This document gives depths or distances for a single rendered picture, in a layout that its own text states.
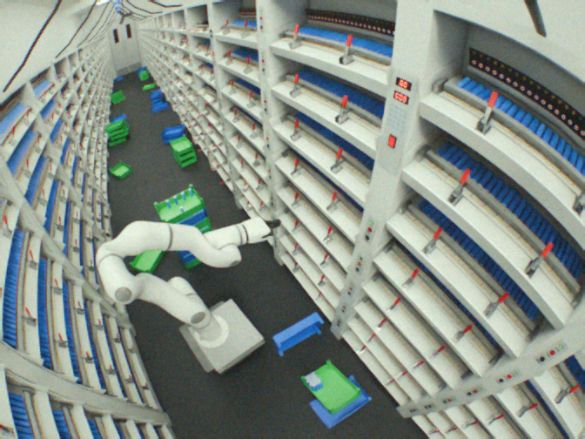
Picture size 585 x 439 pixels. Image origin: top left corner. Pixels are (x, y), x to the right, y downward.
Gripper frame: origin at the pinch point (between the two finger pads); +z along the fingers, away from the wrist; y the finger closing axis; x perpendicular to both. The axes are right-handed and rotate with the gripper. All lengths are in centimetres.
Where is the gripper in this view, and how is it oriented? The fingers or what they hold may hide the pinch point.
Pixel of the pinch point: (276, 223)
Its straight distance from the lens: 118.6
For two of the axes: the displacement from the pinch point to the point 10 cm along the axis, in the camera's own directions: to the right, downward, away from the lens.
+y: 5.4, 6.1, -5.8
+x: 1.7, -7.5, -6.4
